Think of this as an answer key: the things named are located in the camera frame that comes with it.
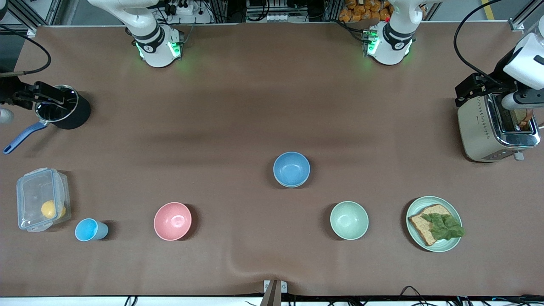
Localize blue bowl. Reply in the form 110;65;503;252
273;151;311;187

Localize pale green bowl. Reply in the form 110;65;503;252
330;201;369;241
275;176;310;189

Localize pink bowl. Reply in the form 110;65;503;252
153;202;193;241

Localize glass lid blue knob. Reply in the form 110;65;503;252
34;85;80;123

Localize beige chrome toaster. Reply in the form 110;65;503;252
457;87;541;163

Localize toast slice in toaster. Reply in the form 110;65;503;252
513;108;534;130

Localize clear plastic lidded container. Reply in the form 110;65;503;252
16;168;72;232

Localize yellow lemon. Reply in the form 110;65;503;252
41;200;66;220

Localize light blue cup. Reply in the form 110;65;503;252
75;218;109;242

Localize green lettuce leaf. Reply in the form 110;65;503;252
421;212;465;241

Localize orange snack bag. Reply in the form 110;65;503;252
339;0;396;23

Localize brown bread slice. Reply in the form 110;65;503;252
408;204;457;247

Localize pale green plate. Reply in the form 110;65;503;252
406;195;463;253

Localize white power strip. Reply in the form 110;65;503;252
267;13;307;23
164;0;213;24

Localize brown tablecloth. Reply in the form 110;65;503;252
0;21;544;297

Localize black saucepan blue handle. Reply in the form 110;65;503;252
2;84;92;155

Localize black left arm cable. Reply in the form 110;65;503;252
453;0;506;83

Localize grey aluminium frame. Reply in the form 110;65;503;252
509;0;544;32
0;0;64;34

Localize black floor cable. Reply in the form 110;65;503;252
397;286;430;306

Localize metal clamp bracket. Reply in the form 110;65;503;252
263;280;288;306

